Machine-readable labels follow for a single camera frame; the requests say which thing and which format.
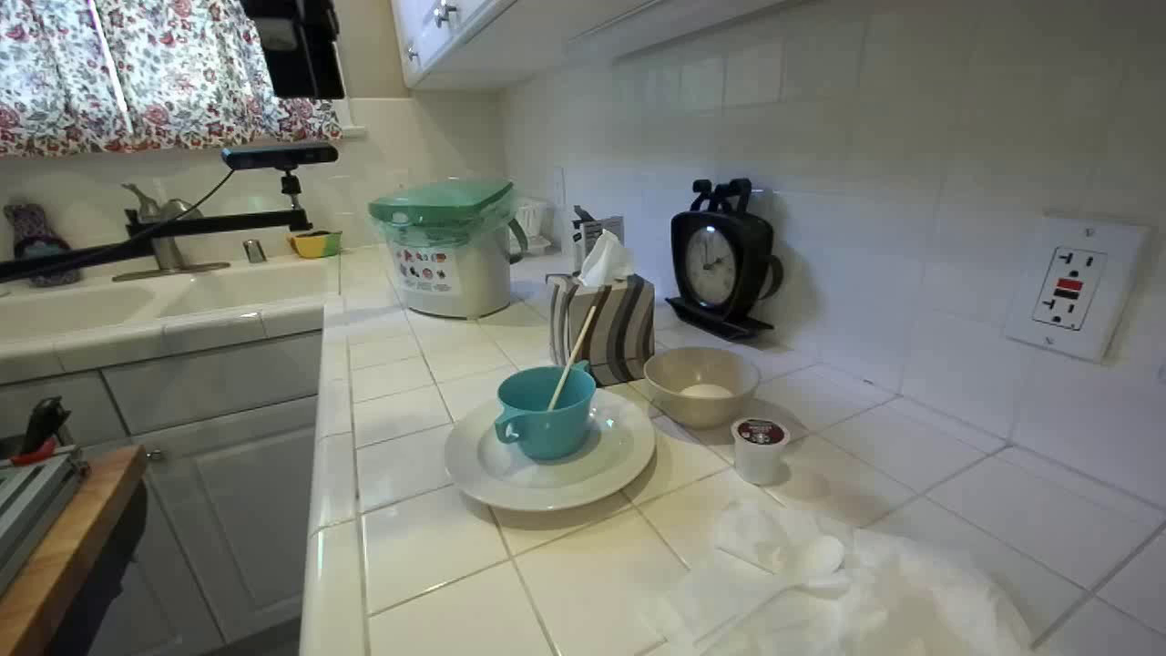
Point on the white round plate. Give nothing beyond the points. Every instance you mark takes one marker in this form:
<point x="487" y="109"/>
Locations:
<point x="500" y="476"/>

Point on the striped tissue box holder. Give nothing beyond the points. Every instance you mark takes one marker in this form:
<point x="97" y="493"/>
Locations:
<point x="607" y="299"/>

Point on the wooden stirring stick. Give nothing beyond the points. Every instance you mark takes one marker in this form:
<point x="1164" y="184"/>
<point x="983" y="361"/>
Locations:
<point x="574" y="355"/>

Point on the metal sink faucet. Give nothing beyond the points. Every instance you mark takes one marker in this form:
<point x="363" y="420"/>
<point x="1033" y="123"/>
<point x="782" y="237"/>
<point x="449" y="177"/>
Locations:
<point x="151" y="219"/>

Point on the wooden side table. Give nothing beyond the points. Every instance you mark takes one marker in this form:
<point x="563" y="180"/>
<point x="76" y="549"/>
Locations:
<point x="49" y="583"/>

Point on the floral window curtain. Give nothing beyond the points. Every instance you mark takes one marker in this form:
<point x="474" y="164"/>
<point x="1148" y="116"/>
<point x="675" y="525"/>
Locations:
<point x="139" y="78"/>

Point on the white paper napkin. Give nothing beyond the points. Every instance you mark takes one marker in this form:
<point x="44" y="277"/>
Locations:
<point x="787" y="583"/>

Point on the white lower cabinet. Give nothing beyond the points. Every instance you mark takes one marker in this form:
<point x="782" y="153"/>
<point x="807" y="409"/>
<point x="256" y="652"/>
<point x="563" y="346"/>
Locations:
<point x="228" y="447"/>

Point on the black apple-shaped clock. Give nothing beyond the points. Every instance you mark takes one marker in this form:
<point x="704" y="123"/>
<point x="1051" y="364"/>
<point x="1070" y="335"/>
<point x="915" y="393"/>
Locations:
<point x="725" y="259"/>

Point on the beige ceramic bowl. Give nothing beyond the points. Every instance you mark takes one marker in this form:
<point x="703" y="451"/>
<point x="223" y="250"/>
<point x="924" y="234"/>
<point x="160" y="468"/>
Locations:
<point x="703" y="389"/>

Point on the white upper cabinets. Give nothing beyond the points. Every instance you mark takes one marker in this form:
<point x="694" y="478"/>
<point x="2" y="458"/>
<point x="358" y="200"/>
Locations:
<point x="483" y="45"/>

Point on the white wall power outlet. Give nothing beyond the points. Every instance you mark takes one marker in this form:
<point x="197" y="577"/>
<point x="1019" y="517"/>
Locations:
<point x="1074" y="287"/>

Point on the dark bottle by sink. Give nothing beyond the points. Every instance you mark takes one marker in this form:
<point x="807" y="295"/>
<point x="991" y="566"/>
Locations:
<point x="40" y="237"/>

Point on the teal ceramic cup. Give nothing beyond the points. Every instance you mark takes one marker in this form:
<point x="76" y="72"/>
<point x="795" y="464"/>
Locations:
<point x="544" y="409"/>

